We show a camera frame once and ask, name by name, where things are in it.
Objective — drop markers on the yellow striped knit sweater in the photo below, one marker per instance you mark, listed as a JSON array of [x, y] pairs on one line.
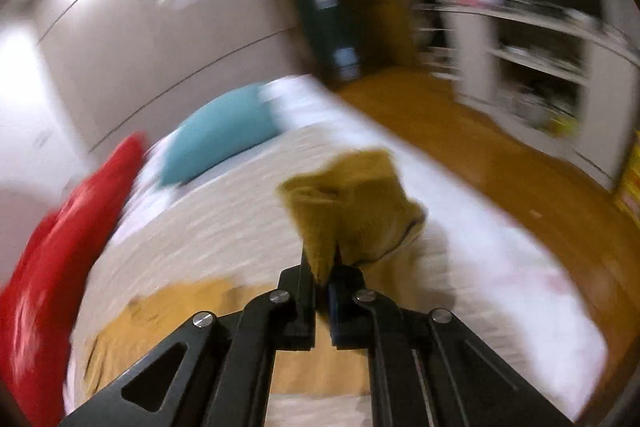
[[352, 211]]

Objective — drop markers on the beige panelled wardrobe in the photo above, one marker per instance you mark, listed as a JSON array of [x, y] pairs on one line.
[[123, 65]]

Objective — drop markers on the teal pillow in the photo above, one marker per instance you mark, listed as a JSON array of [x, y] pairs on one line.
[[224, 127]]

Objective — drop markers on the round pink headboard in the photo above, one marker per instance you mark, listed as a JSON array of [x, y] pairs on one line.
[[23, 206]]

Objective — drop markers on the beige dotted quilt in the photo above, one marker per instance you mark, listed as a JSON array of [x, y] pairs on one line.
[[226, 242]]

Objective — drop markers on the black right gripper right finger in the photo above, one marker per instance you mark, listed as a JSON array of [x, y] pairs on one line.
[[428, 369]]

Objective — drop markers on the white open shelf unit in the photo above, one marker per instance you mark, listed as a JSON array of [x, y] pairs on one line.
[[554, 74]]

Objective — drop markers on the red pillow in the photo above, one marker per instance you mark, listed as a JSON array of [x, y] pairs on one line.
[[40, 303]]

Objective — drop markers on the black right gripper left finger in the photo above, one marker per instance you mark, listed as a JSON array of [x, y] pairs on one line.
[[212, 371]]

